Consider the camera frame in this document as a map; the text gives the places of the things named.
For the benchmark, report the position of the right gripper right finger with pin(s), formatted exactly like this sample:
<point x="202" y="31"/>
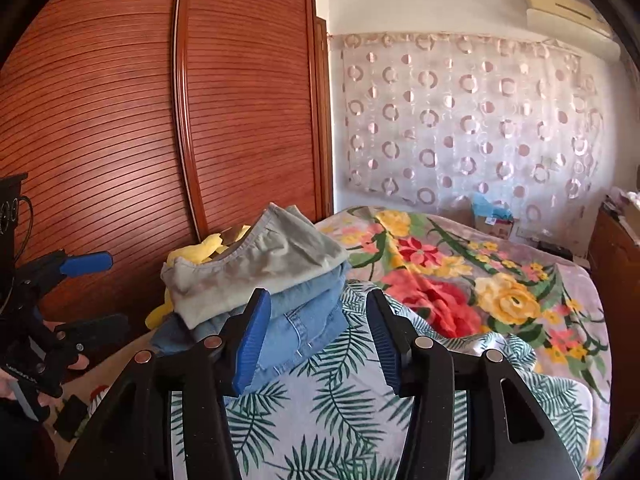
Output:
<point x="508" y="436"/>

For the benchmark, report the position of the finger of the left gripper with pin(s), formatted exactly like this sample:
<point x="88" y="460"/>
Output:
<point x="89" y="336"/>
<point x="58" y="263"/>

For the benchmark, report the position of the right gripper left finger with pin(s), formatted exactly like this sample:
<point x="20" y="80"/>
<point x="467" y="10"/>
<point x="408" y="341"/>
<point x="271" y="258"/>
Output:
<point x="128" y="436"/>

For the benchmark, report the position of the grey-green pants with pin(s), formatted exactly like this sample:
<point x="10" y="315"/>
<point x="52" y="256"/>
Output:
<point x="281" y="250"/>

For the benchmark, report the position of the yellow cloth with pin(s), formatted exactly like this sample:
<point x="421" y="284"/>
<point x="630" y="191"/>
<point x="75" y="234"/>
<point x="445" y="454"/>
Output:
<point x="213" y="245"/>

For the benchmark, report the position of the floral pink blanket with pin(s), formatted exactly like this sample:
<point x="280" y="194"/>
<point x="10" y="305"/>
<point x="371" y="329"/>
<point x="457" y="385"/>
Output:
<point x="466" y="283"/>

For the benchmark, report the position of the palm leaf print sheet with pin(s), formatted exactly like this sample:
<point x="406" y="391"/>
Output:
<point x="334" y="417"/>

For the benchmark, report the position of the wooden louvered wardrobe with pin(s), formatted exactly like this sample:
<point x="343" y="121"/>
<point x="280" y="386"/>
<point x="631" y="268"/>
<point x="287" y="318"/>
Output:
<point x="141" y="126"/>

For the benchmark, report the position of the stack of blue jeans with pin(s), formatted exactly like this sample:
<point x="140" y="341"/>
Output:
<point x="304" y="319"/>

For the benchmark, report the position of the long wooden cabinet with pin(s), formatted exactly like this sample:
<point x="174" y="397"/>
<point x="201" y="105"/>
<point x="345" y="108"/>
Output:
<point x="614" y="260"/>

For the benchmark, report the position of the blue tissue box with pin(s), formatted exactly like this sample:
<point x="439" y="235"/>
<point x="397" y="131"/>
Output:
<point x="491" y="219"/>

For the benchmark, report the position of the circle pattern sheer curtain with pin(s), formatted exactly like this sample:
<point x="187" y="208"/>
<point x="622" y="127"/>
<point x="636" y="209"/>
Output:
<point x="432" y="120"/>

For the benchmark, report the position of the wall air conditioner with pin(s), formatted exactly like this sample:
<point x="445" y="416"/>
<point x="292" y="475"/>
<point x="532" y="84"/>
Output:
<point x="574" y="23"/>

